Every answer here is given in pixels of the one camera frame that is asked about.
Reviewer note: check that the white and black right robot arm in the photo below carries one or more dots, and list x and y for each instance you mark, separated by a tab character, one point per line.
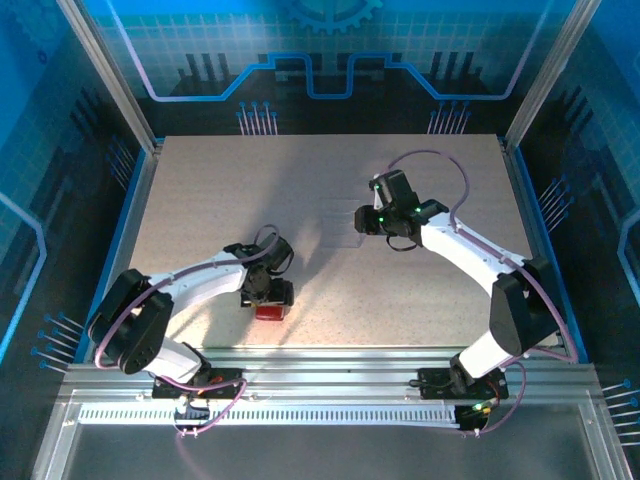
470	245

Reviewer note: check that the clear plastic card tray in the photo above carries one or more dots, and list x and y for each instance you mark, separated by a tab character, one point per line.
342	220

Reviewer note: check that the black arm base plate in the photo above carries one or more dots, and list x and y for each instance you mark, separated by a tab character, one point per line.
432	382
230	375

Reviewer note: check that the aluminium front rail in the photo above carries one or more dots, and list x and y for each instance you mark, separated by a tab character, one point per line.
325	372

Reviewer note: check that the grey metal shelf plate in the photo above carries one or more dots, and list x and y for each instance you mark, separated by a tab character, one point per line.
325	455

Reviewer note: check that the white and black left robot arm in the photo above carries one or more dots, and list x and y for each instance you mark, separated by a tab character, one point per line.
200	287

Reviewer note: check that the black controller board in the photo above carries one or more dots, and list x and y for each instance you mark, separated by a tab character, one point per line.
472	417

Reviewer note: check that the aluminium frame post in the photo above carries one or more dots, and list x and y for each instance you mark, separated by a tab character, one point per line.
107	75
552	75

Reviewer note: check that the aluminium side rail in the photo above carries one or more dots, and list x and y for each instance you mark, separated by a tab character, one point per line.
132	220
529	220

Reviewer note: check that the red tray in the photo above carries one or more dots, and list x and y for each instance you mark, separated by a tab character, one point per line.
270	314

